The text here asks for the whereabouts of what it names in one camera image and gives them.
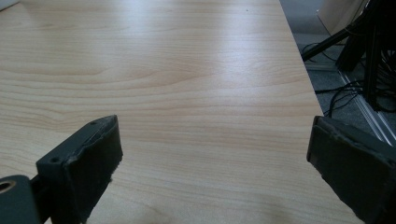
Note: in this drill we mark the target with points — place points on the metal floor rail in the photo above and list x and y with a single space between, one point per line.
369 109

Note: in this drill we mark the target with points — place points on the beige panel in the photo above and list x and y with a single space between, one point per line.
337 14

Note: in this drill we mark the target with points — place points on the black metal stand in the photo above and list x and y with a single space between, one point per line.
370 46

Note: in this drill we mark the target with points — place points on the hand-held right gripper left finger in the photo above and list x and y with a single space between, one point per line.
84 168

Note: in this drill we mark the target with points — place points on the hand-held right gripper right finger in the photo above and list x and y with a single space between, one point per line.
351 161

